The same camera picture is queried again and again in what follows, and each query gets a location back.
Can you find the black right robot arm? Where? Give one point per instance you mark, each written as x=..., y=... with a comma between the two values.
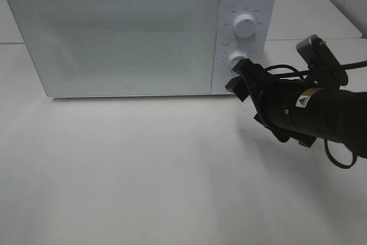
x=305, y=105

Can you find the white microwave knob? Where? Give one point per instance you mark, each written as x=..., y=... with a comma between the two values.
x=234, y=57
x=244, y=25

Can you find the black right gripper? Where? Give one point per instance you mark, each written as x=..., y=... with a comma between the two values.
x=274, y=99

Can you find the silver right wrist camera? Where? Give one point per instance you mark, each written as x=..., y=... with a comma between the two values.
x=320, y=60

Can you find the white microwave door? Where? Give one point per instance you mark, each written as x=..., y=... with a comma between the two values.
x=86, y=48

